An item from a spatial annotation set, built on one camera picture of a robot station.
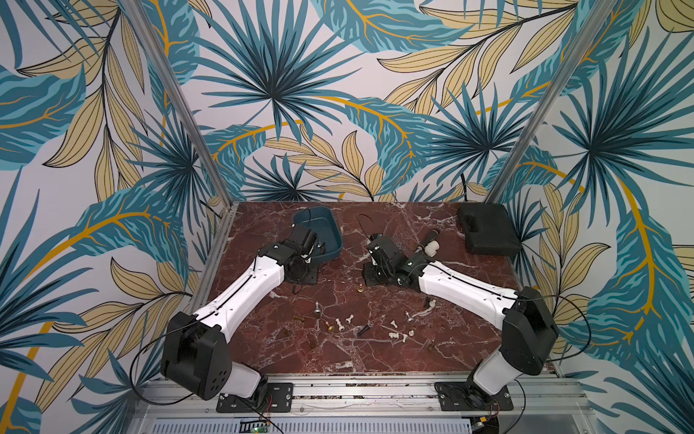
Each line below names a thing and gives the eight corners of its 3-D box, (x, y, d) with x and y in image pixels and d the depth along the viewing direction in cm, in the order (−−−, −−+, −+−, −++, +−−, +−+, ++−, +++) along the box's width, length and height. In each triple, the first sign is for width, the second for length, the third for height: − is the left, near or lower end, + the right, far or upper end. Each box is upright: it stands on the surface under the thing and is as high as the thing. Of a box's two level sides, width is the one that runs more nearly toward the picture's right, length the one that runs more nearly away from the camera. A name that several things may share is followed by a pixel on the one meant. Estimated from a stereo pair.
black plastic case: (470, 257, 105) (476, 248, 100) (455, 213, 120) (460, 202, 115) (516, 258, 106) (525, 248, 100) (496, 213, 120) (503, 203, 115)
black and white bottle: (415, 251, 106) (416, 247, 104) (432, 232, 112) (434, 228, 110) (429, 261, 103) (431, 257, 101) (447, 241, 109) (449, 237, 107)
